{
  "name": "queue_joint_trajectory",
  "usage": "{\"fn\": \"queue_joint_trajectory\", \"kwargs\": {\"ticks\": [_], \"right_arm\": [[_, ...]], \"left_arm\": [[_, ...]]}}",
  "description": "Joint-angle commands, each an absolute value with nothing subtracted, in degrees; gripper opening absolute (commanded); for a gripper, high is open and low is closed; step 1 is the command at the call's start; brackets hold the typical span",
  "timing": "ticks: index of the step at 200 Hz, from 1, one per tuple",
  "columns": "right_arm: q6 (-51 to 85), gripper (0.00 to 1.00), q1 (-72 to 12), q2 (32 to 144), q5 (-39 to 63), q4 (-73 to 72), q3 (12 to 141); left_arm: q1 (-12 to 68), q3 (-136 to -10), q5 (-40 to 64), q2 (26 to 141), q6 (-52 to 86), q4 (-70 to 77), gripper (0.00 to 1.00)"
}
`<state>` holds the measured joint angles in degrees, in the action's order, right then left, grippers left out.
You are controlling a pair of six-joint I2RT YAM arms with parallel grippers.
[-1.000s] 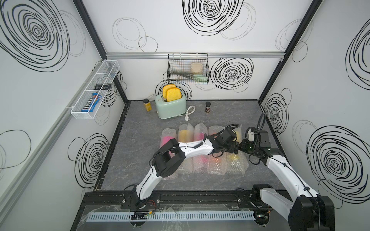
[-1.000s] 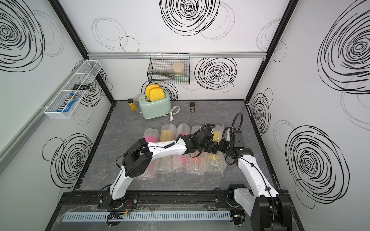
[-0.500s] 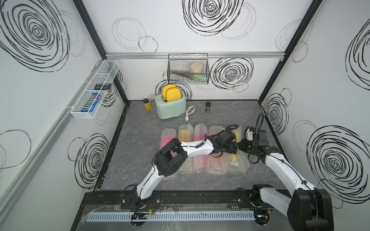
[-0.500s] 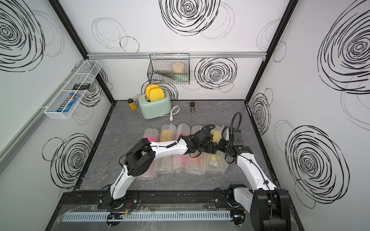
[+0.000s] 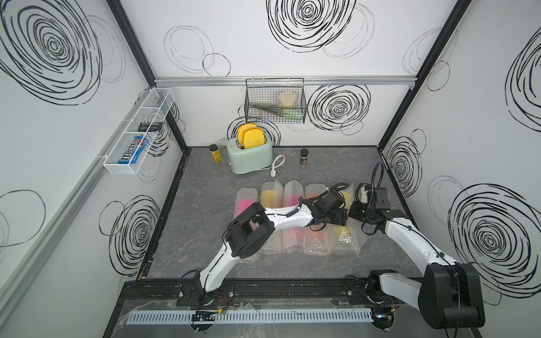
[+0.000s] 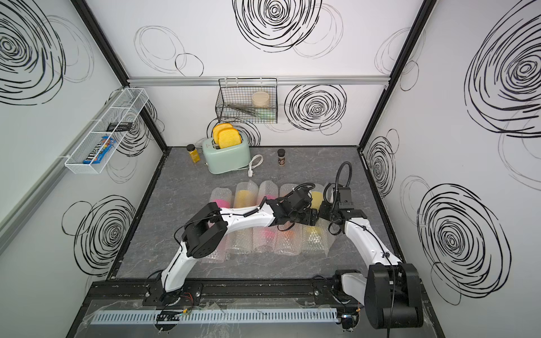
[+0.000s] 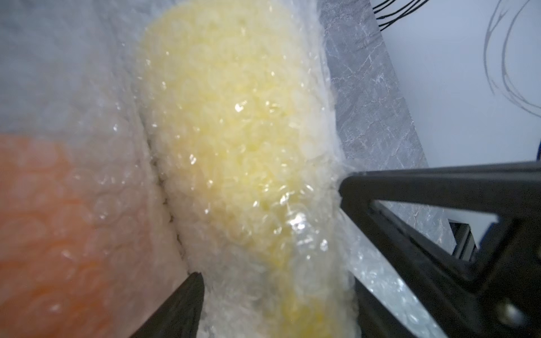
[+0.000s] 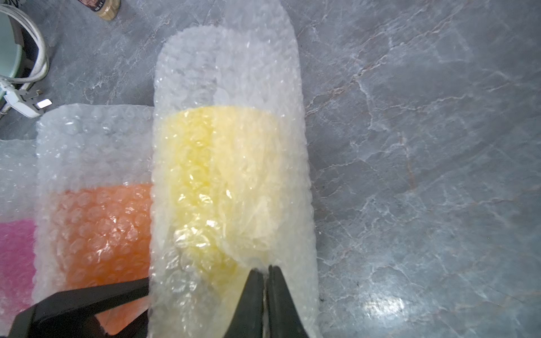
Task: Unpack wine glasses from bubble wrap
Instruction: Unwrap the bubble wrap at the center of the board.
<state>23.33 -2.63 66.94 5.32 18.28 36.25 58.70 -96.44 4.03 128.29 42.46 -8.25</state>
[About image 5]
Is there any black small box on shelf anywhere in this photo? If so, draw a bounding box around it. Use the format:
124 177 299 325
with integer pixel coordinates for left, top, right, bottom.
138 122 163 132

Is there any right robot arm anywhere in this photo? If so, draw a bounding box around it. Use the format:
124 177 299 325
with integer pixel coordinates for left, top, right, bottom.
349 184 485 329

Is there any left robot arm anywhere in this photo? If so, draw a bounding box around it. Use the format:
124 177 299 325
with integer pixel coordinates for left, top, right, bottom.
194 183 349 295

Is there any yellow sponge toast back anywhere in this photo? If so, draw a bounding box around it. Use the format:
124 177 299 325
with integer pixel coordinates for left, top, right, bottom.
237 123 257 144

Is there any yellow wine glass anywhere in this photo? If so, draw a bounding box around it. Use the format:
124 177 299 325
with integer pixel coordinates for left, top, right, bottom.
332 187 353 246

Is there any white toaster cable plug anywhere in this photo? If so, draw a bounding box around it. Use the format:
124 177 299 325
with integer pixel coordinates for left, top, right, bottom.
270 154 285 177

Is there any black wire wall basket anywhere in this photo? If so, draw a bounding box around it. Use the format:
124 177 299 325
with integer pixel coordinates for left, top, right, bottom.
244 77 307 124

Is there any yellow-orange glass in wrap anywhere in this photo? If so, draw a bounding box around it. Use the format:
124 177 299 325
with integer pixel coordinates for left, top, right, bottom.
259 180 283 254

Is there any pink glass in wrap, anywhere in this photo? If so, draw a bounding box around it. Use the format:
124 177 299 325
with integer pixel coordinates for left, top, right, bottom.
282 180 306 253
233 187 259 263

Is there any blue candy packet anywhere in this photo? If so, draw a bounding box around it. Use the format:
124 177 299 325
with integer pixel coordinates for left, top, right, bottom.
118 136 148 165

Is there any white wire wall shelf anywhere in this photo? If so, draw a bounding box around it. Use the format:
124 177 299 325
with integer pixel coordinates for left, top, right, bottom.
104 87 175 175

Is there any green item in basket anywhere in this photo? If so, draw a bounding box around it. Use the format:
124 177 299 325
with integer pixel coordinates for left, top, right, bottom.
282 108 304 123

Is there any yellow spice jar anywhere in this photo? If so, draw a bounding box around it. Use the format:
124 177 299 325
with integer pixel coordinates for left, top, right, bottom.
209 144 222 163

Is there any pink glass in wrap, leftmost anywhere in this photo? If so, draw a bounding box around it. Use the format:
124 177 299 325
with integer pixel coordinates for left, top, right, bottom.
233 187 259 263

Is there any white slotted cable duct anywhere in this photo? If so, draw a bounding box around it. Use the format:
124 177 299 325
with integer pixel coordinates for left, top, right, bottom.
126 308 373 325

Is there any orange wine glass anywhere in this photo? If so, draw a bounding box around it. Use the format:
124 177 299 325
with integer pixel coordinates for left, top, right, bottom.
305 223 326 252

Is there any mint green toaster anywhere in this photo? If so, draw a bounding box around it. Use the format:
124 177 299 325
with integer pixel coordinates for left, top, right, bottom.
226 139 274 175

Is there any yellow sponge toast front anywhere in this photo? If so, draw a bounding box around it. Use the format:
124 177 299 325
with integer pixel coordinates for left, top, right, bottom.
243 128 266 149

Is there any yellow sponge toast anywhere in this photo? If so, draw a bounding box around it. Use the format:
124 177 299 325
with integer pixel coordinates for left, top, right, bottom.
243 128 266 149
237 123 257 144

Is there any pink glass in wrap, middle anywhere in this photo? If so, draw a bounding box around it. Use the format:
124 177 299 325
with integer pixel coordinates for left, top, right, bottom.
282 180 306 253

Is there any dark spice jar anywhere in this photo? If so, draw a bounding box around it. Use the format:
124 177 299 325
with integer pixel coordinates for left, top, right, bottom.
300 149 309 167

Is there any bubble wrap of orange glass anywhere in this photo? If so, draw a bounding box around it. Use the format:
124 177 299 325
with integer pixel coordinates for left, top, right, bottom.
304 183 331 256

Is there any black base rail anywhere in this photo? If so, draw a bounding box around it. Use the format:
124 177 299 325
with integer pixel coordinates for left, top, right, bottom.
117 276 405 308

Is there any beige cup in basket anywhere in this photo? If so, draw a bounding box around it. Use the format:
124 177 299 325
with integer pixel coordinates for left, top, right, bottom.
278 91 297 108

